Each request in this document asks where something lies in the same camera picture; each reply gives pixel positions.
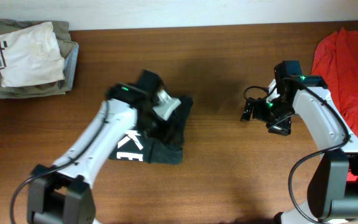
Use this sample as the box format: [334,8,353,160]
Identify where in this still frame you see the dark green Nike t-shirt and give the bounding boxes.
[109,96,193,165]

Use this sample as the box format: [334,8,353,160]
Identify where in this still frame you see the folded white t-shirt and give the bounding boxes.
[0,22,65,88]

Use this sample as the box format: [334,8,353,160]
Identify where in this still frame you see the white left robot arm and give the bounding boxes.
[27,70,181,223]

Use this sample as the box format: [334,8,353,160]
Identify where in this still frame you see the red printed t-shirt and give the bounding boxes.
[311,28,358,137]

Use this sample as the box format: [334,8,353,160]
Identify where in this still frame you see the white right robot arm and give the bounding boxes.
[241,60,358,224]

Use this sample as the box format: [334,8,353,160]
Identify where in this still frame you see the folded olive green garment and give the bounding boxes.
[0,21,73,99]

